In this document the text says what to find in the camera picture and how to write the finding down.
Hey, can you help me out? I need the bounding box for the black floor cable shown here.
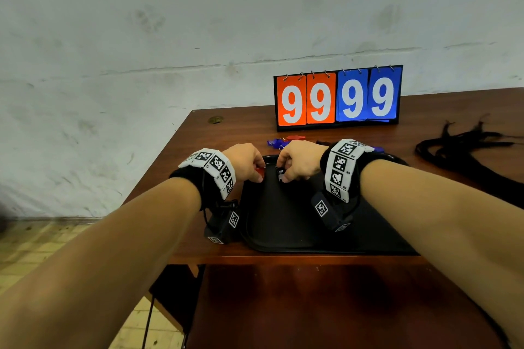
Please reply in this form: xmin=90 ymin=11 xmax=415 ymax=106
xmin=141 ymin=295 xmax=156 ymax=349

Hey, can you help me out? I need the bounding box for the orange blue flip scoreboard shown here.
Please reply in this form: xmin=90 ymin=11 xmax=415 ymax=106
xmin=273 ymin=64 xmax=404 ymax=133

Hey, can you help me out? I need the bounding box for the group of coloured plastic clips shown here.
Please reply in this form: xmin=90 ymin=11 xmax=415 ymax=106
xmin=266 ymin=135 xmax=385 ymax=154

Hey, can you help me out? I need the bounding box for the black white marker wristband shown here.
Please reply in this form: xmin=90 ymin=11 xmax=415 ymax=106
xmin=169 ymin=148 xmax=237 ymax=211
xmin=320 ymin=139 xmax=408 ymax=204

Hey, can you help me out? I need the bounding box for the person's left forearm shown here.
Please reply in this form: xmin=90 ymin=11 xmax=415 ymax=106
xmin=0 ymin=177 xmax=202 ymax=349

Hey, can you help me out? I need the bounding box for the person's left hand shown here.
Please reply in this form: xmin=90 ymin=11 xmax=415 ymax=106
xmin=221 ymin=143 xmax=267 ymax=184

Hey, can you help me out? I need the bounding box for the person's right hand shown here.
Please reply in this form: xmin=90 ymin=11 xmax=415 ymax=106
xmin=276 ymin=140 xmax=328 ymax=183

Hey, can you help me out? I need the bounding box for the brown wooden desk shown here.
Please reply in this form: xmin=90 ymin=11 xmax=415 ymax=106
xmin=122 ymin=87 xmax=524 ymax=349

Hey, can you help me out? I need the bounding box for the black plastic tray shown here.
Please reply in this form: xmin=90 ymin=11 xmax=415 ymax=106
xmin=239 ymin=154 xmax=418 ymax=256

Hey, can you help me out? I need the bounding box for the bundle of black lanyards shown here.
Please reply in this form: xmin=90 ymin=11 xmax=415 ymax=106
xmin=414 ymin=119 xmax=524 ymax=209

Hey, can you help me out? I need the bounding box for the person's right forearm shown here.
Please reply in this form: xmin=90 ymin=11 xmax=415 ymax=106
xmin=360 ymin=159 xmax=524 ymax=349

